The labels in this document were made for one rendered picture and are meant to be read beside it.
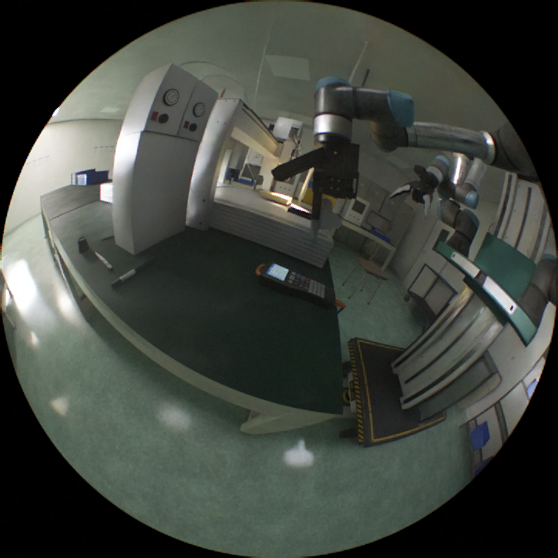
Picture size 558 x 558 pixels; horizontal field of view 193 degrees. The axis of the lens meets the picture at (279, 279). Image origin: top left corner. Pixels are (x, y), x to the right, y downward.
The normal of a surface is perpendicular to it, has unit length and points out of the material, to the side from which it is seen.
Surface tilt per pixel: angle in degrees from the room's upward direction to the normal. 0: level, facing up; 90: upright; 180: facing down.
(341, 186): 90
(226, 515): 0
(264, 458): 0
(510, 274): 90
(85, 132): 90
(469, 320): 90
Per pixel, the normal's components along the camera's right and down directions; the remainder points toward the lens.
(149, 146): 0.93, 0.37
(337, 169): -0.26, 0.47
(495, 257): -0.94, -0.33
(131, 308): 0.31, -0.79
